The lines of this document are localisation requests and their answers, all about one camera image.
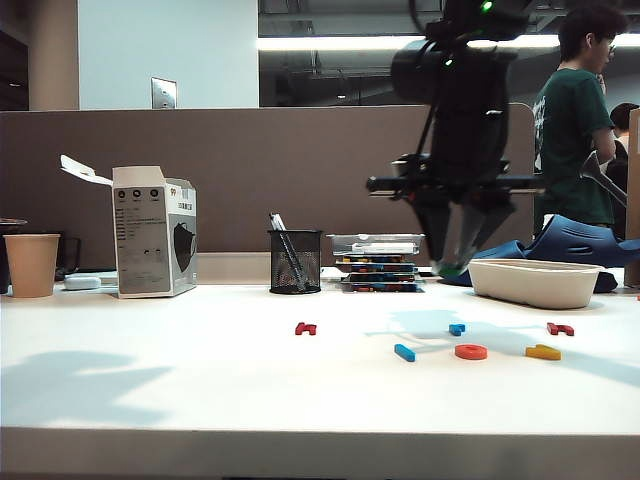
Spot ceiling light strip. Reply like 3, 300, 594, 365
257, 34, 640, 52

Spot small white case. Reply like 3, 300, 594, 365
63, 274, 103, 292

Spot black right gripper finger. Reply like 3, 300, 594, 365
410, 197, 455, 272
457, 199, 517, 274

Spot brown paper cup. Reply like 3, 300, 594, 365
3, 233, 62, 299

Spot beige pulp tray bowl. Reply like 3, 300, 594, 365
467, 258, 606, 310

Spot grey metal lever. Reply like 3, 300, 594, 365
579, 149, 629, 207

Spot green round letter magnet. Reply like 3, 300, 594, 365
432, 259, 472, 278

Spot brown wooden box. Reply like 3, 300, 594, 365
625, 107, 640, 289

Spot pen with white cap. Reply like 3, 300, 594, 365
269, 212, 309, 291

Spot person in green shirt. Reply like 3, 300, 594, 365
532, 3, 629, 229

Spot blue bag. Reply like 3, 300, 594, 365
528, 213, 640, 269

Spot black mesh pen holder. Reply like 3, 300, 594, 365
268, 228, 325, 296

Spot person in white shirt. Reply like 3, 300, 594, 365
606, 102, 640, 202

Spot metal wall plate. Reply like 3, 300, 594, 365
151, 76, 179, 110

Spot grey face mask box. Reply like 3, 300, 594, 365
60, 153, 200, 300

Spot clear plastic tray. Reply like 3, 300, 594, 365
326, 232, 430, 258

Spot brown desk partition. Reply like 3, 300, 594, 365
0, 102, 537, 269

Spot white marker pen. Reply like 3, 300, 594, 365
352, 242, 419, 254

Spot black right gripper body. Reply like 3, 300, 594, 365
367, 104, 547, 207

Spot letter magnet card pack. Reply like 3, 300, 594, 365
334, 253, 420, 265
344, 272, 420, 284
341, 263, 420, 274
341, 282, 427, 294

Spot orange letter o magnet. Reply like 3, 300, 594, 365
454, 343, 489, 362

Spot yellow letter v magnet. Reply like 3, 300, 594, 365
524, 343, 563, 362

